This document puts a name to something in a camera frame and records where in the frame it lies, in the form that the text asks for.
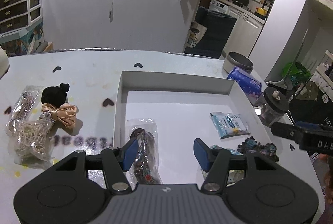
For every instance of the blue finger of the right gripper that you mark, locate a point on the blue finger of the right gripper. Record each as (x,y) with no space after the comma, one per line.
(313,127)

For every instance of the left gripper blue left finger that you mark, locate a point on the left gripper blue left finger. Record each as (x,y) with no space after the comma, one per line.
(128,154)

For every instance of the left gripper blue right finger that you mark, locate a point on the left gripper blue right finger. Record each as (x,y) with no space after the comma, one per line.
(203,154)

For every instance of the blue white wet-wipe packet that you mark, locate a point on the blue white wet-wipe packet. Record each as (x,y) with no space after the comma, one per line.
(229,124)

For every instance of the dark floral hair clip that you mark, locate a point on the dark floral hair clip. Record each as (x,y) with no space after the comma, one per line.
(251,145)

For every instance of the white shallow cardboard box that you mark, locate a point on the white shallow cardboard box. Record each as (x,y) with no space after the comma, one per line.
(181,105)

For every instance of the green plastic bag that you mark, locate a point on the green plastic bag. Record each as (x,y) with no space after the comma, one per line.
(296,73)

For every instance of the blue tissue pack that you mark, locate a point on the blue tissue pack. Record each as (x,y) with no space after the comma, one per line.
(251,87)

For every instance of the beige satin bow scrunchie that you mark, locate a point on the beige satin bow scrunchie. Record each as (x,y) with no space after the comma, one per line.
(66,114)

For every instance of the black hair scrunchie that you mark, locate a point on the black hair scrunchie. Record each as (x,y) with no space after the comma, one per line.
(55,95)

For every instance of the round grey metal tin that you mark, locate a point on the round grey metal tin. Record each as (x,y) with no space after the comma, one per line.
(234,59)

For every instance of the black chair with cover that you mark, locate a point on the black chair with cover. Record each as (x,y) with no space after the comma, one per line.
(219,27)

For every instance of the cartoon tote bag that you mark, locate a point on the cartoon tote bag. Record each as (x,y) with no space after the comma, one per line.
(197,32)

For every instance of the white washing machine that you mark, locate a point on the white washing machine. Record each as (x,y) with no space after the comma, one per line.
(218,6)

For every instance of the white cat-shaped ceramic jar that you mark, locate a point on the white cat-shaped ceramic jar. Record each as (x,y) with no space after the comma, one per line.
(4,63)

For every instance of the white drawer cabinet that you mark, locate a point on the white drawer cabinet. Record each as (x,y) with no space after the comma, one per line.
(19,2)

